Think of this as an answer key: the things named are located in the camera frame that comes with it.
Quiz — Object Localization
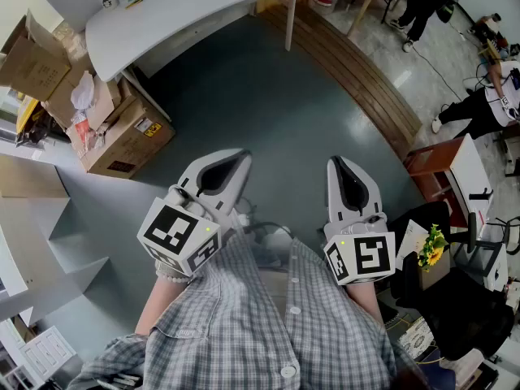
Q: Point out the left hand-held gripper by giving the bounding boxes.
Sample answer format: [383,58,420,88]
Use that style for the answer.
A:
[136,148,253,278]

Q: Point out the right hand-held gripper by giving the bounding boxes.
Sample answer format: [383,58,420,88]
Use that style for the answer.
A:
[323,155,397,286]

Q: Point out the beige wristband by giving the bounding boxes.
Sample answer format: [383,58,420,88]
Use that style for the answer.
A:
[156,258,190,276]

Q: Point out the person's white shoe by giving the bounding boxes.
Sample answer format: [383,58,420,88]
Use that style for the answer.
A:
[243,221,294,268]

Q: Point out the curved wooden platform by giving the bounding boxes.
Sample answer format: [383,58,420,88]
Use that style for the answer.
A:
[259,4,423,162]

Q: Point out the person's right forearm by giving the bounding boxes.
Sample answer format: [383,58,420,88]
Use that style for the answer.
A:
[344,281,385,325]

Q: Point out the white table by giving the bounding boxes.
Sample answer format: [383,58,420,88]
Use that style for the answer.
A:
[84,0,322,83]

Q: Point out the white paper sheet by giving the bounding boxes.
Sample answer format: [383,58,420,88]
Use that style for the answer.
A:
[396,219,430,271]

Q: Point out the black office chair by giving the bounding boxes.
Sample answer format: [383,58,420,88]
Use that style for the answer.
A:
[389,201,515,361]

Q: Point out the red-brown cabinet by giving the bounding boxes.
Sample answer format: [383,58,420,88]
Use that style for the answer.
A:
[404,133,495,229]

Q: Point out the white plastic bag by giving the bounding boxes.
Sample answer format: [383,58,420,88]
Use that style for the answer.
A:
[71,71,97,111]

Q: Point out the white bead bracelet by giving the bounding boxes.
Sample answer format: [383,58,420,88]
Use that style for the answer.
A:
[155,269,191,285]

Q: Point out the yellow sunflower bouquet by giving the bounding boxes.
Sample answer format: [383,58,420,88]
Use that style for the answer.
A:
[417,223,450,272]

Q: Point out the grey plaid shirt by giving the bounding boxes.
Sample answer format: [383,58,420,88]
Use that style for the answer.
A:
[67,229,407,390]

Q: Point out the large labelled cardboard box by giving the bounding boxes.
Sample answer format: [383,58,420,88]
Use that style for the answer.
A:
[67,91,176,180]

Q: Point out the person's left forearm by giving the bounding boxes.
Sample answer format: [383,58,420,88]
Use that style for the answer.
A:
[135,276,192,336]

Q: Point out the black floor cable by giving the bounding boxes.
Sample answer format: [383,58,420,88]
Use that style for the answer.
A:
[413,42,468,106]

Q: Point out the white stepped shelf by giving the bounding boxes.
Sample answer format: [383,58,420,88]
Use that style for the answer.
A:
[0,195,111,328]

